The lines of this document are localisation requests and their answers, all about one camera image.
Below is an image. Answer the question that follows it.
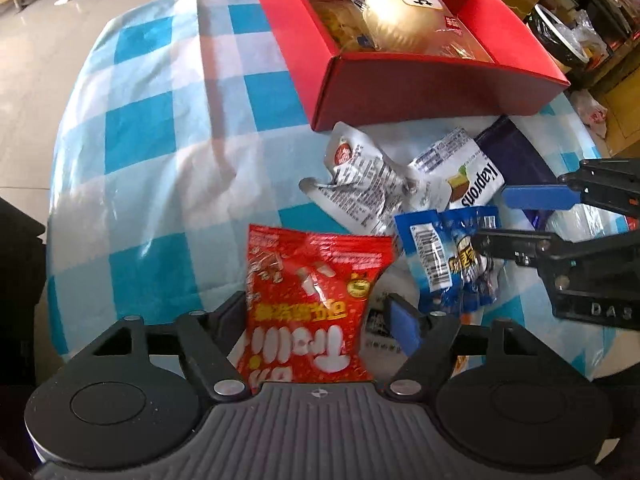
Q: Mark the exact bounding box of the red cardboard box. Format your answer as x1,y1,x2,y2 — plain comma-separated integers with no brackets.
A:
256,0,572,132

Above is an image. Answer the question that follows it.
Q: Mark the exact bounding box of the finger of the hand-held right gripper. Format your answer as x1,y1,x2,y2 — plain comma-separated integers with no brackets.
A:
501,157,640,218
472,227,640,271

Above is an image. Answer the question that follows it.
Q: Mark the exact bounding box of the pink printed plastic bag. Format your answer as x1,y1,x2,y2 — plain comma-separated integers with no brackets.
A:
570,89,610,141

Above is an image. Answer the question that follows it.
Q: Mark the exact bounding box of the white wafer packet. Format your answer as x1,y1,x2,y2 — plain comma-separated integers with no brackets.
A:
407,127,503,211

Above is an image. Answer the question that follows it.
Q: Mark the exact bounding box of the crinkled red snack packet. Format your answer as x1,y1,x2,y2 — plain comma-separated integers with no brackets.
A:
235,224,397,396

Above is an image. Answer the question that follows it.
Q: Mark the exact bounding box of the black object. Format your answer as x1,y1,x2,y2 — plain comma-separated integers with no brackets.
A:
0,197,48,386

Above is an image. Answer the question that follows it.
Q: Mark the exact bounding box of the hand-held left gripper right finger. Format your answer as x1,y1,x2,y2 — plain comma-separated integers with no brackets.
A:
380,294,566,403

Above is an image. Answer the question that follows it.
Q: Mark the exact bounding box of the clear packet with round bun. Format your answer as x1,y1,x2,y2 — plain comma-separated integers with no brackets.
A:
339,0,493,63

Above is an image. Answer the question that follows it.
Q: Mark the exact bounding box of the yellow snack packet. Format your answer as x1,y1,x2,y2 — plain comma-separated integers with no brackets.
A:
312,0,373,53

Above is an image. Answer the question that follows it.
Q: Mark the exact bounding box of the blue checkered tablecloth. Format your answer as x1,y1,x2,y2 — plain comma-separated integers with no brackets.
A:
45,0,608,381

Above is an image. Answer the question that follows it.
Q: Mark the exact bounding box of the purple foil packet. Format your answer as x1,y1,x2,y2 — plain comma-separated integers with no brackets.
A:
472,115,558,228

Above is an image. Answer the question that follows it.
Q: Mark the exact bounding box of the silver snack packet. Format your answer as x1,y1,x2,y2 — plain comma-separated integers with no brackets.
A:
299,121,418,236

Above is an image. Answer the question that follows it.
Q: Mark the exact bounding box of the wooden side cabinet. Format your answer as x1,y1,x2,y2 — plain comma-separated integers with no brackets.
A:
587,62,640,156

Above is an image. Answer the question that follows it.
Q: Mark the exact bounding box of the white noodle snack packet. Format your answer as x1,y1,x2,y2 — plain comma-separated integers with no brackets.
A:
362,265,481,376

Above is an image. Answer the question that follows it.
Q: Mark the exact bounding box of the blue snack packet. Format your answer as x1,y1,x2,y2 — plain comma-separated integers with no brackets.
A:
394,206,502,316

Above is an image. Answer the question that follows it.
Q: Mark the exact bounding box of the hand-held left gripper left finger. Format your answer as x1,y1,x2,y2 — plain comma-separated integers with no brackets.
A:
65,290,251,403

